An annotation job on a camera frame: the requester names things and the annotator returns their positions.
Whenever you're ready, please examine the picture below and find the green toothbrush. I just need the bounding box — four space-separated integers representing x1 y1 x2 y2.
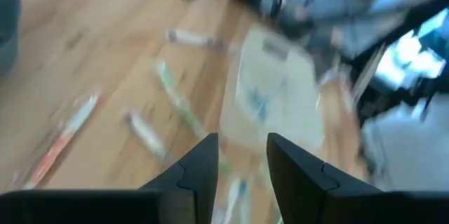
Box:
156 60 232 176

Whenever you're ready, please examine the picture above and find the blue toothbrush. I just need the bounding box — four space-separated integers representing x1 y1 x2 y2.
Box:
213 174 253 224

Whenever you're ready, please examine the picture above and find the white toothbrush upper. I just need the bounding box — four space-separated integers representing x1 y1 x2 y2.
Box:
164 29 239 55

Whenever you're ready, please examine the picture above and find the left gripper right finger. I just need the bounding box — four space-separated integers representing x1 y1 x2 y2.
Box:
266 133 449 224

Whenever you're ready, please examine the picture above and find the white plastic bin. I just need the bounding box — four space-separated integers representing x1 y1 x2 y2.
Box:
220 25 326 151

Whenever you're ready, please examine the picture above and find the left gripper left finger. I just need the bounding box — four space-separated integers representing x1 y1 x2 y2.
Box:
0 132 219 224

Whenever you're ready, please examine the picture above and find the orange toothbrush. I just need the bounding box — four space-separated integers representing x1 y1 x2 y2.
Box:
20 90 101 190

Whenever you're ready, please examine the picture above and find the teal plastic bin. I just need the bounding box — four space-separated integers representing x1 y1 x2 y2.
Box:
0 0 22 77

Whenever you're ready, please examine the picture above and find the purple toothbrush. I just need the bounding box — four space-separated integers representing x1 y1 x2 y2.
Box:
124 110 173 164

